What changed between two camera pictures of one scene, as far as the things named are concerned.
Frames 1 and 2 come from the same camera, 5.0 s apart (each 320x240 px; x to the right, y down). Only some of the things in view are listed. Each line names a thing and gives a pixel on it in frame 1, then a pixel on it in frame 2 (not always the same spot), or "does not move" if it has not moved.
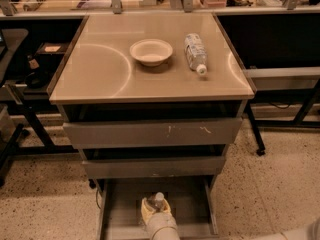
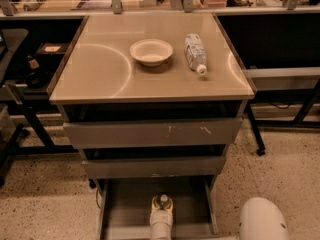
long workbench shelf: x=162 y=12 does not move
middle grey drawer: x=154 y=167 does not move
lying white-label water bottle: x=196 y=52 does not move
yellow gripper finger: x=146 y=210 to x=154 y=207
